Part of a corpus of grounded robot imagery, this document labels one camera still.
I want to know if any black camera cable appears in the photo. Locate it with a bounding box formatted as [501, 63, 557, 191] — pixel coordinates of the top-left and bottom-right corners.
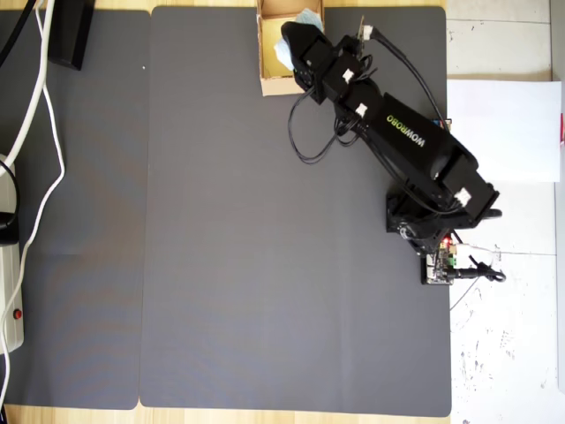
[373, 29, 447, 129]

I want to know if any black plug with cable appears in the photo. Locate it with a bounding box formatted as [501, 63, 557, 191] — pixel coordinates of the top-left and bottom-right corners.
[0, 157, 22, 247]

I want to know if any thin white cable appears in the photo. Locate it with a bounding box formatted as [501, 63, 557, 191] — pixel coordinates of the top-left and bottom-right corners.
[0, 0, 67, 405]

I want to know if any black motor driver board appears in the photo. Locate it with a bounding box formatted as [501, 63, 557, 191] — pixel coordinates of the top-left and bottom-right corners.
[418, 236, 461, 287]

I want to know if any small wrist camera board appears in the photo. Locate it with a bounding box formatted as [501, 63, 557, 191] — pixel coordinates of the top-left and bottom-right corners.
[356, 15, 376, 45]

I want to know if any open cardboard box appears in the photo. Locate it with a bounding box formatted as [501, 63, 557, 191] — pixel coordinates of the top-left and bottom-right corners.
[254, 0, 328, 97]

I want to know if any thin grey wire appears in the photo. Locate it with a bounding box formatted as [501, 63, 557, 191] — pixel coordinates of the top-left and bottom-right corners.
[449, 285, 482, 311]

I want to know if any black servo cable loop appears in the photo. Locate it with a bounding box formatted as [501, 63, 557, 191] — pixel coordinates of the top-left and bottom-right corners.
[288, 90, 354, 165]

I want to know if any black rectangular box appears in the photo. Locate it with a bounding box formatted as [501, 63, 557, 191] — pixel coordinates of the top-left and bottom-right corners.
[47, 0, 97, 72]

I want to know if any white cloth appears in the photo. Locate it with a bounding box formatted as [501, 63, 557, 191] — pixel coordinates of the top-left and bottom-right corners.
[273, 7, 327, 72]

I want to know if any white power strip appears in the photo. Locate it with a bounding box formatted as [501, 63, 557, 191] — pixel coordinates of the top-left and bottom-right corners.
[0, 153, 26, 353]

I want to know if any large dark grey mat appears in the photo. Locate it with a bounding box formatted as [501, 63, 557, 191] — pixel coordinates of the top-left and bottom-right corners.
[139, 4, 454, 419]

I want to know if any narrow dark grey mat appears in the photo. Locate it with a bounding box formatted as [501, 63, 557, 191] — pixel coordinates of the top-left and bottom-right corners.
[0, 9, 152, 411]

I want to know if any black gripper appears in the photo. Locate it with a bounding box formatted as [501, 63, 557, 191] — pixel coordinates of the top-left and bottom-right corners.
[280, 19, 377, 106]

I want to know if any thick black cable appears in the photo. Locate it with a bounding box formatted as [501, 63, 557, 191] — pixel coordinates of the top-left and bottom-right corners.
[0, 0, 39, 67]

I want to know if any black power plug cable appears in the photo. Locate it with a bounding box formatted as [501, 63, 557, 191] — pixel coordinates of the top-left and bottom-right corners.
[453, 254, 508, 284]

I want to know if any thick white cable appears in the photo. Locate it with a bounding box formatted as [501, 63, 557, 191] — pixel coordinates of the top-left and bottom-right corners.
[0, 0, 50, 165]

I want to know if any white paper sheet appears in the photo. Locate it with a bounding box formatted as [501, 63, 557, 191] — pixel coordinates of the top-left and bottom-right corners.
[446, 78, 562, 185]

